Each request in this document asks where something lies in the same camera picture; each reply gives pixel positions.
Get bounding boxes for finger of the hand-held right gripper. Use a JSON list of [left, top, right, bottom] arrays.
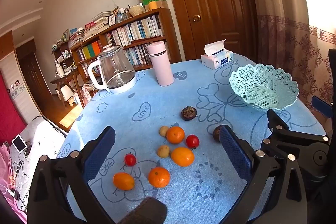
[[261, 109, 330, 159], [311, 96, 334, 119]]

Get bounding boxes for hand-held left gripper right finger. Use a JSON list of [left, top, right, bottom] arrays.
[[219, 124, 308, 224]]

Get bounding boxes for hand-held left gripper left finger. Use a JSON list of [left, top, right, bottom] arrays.
[[27, 126, 117, 224]]

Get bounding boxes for dark mangosteen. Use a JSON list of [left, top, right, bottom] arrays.
[[212, 125, 223, 143], [181, 106, 197, 122]]

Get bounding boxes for red tomato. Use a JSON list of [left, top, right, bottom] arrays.
[[186, 134, 200, 149], [124, 153, 137, 166]]

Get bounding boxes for teal plastic lattice basket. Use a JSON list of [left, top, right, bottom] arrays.
[[229, 63, 300, 111]]

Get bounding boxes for oval orange mandarin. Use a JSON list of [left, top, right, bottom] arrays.
[[113, 172, 135, 191]]

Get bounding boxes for person's left hand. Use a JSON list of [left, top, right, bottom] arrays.
[[125, 197, 168, 224]]

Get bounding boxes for white sofa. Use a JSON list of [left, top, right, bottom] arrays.
[[9, 115, 67, 214]]

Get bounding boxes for patterned curtain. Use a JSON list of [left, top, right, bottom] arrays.
[[241, 0, 336, 135]]

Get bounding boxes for white tablet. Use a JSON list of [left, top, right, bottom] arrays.
[[12, 134, 27, 153]]

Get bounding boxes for wooden desk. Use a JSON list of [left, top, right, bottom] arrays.
[[50, 69, 84, 109]]

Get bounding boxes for white tissue pack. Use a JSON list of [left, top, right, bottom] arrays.
[[201, 39, 234, 70]]

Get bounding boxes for printed blue tablecloth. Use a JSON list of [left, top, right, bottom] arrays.
[[56, 53, 328, 224]]

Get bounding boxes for pink blanket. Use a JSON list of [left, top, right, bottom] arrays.
[[0, 145, 28, 224]]

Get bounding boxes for dark wooden door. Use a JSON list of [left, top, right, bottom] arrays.
[[16, 39, 57, 114]]

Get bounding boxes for small wooden shelf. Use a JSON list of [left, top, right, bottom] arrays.
[[52, 40, 79, 75]]

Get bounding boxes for pink thermos bottle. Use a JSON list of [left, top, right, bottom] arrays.
[[146, 41, 174, 87]]

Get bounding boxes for rows of shelved books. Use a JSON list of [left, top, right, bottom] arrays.
[[77, 14, 164, 75]]

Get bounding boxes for brown wooden door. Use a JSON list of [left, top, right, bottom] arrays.
[[157, 0, 259, 62]]

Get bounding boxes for stack of books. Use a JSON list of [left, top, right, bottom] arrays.
[[92, 11, 113, 30]]

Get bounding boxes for wooden bookshelf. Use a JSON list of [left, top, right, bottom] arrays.
[[69, 7, 182, 102]]

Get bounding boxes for woven basket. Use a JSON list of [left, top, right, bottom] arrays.
[[129, 5, 144, 17]]

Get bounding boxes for glass kettle with white handle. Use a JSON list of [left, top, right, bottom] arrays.
[[87, 45, 137, 94]]

